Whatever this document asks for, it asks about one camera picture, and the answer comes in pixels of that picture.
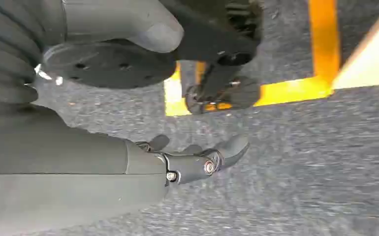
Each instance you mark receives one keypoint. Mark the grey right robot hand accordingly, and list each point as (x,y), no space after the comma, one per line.
(62,169)

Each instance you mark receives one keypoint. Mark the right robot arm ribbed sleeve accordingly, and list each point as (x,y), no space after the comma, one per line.
(7,49)

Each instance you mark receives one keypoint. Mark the black robot foot plate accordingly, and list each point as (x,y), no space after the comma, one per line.
(111,70)

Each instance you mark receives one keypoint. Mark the yellow floor tape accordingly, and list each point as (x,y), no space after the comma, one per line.
(290,90)

